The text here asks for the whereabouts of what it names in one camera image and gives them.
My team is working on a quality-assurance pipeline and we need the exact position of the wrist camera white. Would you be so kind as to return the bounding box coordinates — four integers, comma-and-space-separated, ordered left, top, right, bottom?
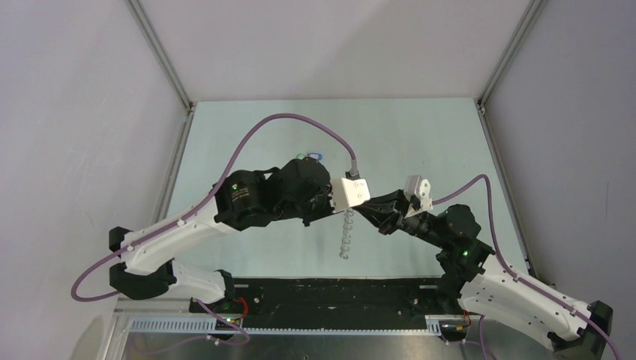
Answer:
403, 175, 433, 218
330, 178, 371, 213

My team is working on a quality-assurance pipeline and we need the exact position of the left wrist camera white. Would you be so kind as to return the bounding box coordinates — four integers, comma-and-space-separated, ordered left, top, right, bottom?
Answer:
330, 178, 371, 213

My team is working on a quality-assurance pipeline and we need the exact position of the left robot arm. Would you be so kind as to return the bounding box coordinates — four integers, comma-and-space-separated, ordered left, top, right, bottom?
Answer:
109, 157, 335, 313

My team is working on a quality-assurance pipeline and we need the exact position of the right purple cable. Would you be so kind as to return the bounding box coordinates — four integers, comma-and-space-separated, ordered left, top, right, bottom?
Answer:
430, 173, 622, 360

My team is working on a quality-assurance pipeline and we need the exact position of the left aluminium corner post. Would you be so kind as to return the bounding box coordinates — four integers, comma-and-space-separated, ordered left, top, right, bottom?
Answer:
124, 0, 195, 114

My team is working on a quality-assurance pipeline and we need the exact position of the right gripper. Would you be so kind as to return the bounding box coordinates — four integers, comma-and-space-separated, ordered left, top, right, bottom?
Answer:
353, 189, 449, 249

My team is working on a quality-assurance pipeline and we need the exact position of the white cable duct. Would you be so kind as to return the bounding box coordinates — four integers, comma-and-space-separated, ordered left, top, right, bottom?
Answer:
128, 316, 441, 336

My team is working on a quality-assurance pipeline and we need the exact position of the right aluminium corner post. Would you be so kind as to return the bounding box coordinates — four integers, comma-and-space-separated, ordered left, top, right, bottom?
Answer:
476, 0, 548, 109

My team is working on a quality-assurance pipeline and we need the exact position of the aluminium corner post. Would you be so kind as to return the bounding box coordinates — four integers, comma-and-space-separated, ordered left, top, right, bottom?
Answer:
476, 0, 548, 109
124, 0, 195, 114

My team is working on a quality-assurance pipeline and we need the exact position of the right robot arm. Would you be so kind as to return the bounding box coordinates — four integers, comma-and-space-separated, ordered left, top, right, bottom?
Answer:
355, 190, 613, 359

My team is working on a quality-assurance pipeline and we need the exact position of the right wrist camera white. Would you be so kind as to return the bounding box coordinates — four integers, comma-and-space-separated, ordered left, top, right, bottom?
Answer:
403, 175, 433, 218

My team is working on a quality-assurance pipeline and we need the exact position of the purple cable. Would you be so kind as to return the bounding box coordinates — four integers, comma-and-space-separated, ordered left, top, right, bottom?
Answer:
70, 112, 360, 302
430, 173, 622, 360

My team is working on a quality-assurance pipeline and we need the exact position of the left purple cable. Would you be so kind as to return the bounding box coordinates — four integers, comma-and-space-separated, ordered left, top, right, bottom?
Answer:
70, 112, 360, 302

